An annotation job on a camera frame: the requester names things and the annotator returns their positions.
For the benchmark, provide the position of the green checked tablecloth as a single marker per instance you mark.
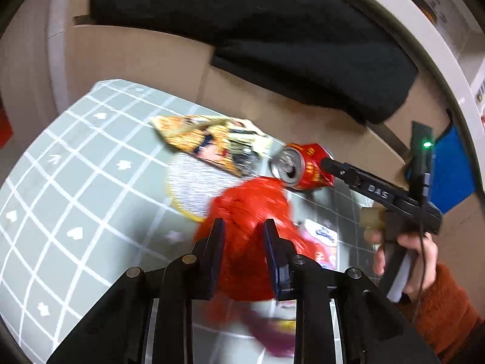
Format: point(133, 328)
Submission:
point(94, 197)

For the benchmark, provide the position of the red drink can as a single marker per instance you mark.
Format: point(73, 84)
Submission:
point(299, 163)

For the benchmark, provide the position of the grey kitchen countertop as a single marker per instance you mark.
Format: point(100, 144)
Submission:
point(428, 26)

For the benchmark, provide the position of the blue towel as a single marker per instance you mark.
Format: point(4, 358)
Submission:
point(454, 174)

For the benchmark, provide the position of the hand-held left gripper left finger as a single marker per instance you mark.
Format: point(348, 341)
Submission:
point(216, 250)

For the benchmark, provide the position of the pink purple candy wrapper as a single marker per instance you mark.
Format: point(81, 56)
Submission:
point(272, 337)

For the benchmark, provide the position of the person's right hand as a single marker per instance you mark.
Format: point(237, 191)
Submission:
point(424, 261)

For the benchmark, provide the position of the yellow printed snack wrapper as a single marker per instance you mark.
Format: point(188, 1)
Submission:
point(204, 140)

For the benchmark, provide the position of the pink tissue packet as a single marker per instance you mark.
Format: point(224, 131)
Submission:
point(322, 235)

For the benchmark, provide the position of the person's right forearm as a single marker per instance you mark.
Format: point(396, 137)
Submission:
point(451, 311)

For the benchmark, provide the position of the red plastic bag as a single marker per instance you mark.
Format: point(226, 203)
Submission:
point(246, 212)

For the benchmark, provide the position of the black cloth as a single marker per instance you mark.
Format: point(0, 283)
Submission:
point(246, 26)

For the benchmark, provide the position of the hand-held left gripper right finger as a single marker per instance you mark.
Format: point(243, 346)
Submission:
point(274, 254)

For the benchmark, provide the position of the silver foil wrapper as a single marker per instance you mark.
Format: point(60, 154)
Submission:
point(189, 193)

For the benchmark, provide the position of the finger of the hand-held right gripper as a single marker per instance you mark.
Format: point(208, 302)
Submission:
point(341, 170)

